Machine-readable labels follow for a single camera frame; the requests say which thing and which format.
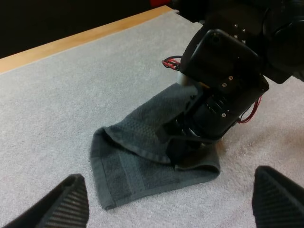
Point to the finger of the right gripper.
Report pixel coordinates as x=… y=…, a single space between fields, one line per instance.
x=183 y=152

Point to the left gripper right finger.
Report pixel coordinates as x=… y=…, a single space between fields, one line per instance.
x=278 y=202

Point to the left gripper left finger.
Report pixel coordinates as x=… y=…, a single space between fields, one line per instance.
x=64 y=204

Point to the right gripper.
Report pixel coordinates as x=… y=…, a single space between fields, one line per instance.
x=221 y=78

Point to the dark grey-green towel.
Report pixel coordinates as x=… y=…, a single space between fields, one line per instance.
x=133 y=164

